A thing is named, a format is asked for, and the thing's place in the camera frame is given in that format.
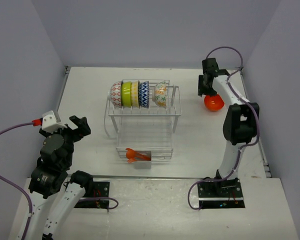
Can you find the blue zigzag bowl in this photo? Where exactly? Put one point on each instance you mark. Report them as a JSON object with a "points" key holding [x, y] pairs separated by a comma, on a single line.
{"points": [[144, 94]]}

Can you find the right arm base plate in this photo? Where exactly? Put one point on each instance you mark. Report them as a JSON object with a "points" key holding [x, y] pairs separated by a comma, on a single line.
{"points": [[221, 195]]}

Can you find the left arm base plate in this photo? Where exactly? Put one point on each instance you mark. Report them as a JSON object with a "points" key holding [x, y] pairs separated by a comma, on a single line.
{"points": [[99, 189]]}

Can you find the metal cutlery holder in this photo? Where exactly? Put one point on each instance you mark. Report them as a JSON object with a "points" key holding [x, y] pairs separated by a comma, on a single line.
{"points": [[143, 164]]}

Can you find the white bowl with red diamonds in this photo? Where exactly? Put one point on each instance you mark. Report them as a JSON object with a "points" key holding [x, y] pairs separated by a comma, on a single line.
{"points": [[115, 94]]}

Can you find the orange plastic bowl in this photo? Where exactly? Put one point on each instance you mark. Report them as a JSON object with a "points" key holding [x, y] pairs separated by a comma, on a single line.
{"points": [[213, 103]]}

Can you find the cream bowl with leaf pattern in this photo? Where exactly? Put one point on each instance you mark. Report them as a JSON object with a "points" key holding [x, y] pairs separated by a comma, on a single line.
{"points": [[160, 94]]}

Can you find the white wire dish rack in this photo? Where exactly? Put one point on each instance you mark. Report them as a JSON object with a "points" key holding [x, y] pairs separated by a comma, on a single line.
{"points": [[147, 129]]}

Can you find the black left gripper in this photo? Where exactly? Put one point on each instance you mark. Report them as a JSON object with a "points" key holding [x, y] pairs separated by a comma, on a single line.
{"points": [[80, 122]]}

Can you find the lime green bowl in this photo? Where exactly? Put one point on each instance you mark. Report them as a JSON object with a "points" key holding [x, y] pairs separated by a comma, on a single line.
{"points": [[126, 94]]}

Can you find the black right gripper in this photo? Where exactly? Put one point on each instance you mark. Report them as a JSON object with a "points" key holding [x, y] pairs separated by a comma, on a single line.
{"points": [[202, 79]]}

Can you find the orange plastic utensils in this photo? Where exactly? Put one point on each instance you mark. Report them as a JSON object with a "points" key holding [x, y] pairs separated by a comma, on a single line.
{"points": [[134, 156]]}

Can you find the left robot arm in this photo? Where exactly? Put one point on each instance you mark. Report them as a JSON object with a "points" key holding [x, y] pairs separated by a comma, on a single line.
{"points": [[46, 180]]}

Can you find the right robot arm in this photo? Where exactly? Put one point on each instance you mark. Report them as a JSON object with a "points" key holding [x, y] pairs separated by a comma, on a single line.
{"points": [[240, 130]]}

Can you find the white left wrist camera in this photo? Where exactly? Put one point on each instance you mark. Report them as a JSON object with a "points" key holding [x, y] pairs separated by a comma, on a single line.
{"points": [[51, 122]]}

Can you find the yellow bowl with blue pattern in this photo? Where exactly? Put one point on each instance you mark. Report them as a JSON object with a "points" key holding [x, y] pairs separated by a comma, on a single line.
{"points": [[135, 94]]}

